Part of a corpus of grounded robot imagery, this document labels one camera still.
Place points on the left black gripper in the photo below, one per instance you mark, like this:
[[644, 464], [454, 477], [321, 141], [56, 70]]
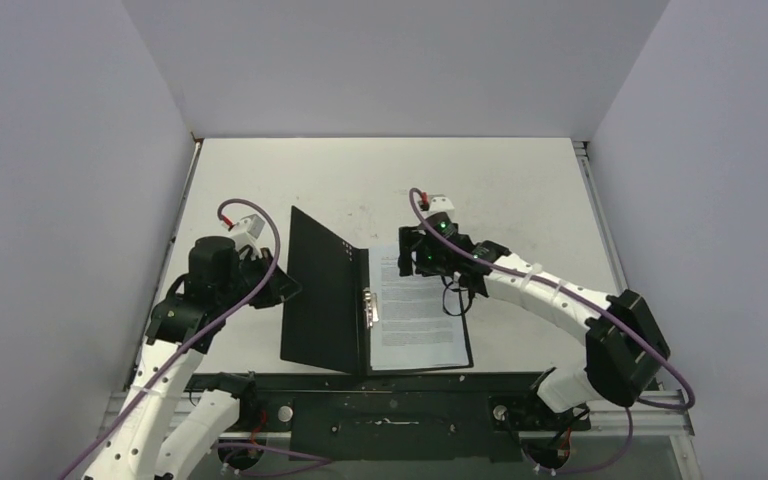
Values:
[[279, 288]]

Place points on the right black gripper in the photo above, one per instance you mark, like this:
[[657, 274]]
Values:
[[409, 250]]

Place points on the cream and black file folder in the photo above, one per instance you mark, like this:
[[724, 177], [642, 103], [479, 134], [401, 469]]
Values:
[[327, 324]]

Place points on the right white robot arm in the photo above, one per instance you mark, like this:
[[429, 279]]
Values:
[[624, 347]]

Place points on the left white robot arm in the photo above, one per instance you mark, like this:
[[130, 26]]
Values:
[[140, 443]]

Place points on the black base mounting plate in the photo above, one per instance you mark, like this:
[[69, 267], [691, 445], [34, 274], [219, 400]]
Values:
[[441, 416]]

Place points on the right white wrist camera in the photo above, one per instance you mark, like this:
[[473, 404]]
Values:
[[433, 204]]

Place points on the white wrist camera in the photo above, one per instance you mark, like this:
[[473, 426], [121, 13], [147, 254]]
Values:
[[433, 204], [247, 231]]

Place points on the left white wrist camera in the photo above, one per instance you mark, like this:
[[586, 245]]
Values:
[[247, 231]]

